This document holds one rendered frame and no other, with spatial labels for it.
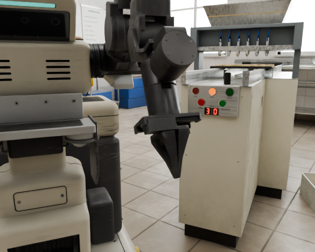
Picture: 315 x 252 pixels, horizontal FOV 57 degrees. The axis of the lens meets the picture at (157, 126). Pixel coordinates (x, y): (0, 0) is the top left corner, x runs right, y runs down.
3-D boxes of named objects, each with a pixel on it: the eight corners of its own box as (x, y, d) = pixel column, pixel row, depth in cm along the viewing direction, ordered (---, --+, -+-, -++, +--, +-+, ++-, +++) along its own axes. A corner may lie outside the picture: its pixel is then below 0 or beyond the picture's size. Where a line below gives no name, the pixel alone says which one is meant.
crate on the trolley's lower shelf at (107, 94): (96, 100, 581) (96, 90, 577) (112, 101, 564) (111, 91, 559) (76, 103, 533) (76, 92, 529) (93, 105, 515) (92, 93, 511)
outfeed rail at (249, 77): (273, 71, 305) (273, 65, 304) (276, 71, 304) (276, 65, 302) (241, 86, 127) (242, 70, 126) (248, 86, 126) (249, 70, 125)
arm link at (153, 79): (164, 65, 56) (135, 66, 54) (178, 47, 49) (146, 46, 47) (170, 99, 54) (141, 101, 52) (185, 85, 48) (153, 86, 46)
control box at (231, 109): (189, 112, 144) (190, 84, 141) (238, 116, 134) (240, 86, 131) (186, 113, 141) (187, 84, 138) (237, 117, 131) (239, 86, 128)
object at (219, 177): (210, 187, 223) (215, 68, 204) (257, 196, 209) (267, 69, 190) (177, 236, 161) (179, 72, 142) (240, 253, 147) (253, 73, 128)
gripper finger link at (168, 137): (212, 171, 46) (200, 114, 48) (171, 178, 43) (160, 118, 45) (194, 176, 52) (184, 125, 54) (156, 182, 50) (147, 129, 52)
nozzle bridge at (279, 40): (201, 74, 241) (203, 31, 234) (298, 76, 211) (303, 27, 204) (188, 76, 212) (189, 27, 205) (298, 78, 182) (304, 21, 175)
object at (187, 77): (244, 71, 317) (245, 64, 315) (247, 71, 316) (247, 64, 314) (179, 84, 139) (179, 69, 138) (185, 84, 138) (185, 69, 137)
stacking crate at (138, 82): (132, 86, 650) (132, 76, 645) (146, 86, 628) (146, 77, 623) (114, 88, 601) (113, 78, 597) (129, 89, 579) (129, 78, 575)
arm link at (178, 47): (169, 35, 56) (126, 34, 53) (195, -5, 46) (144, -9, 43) (181, 93, 54) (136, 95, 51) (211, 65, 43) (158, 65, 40)
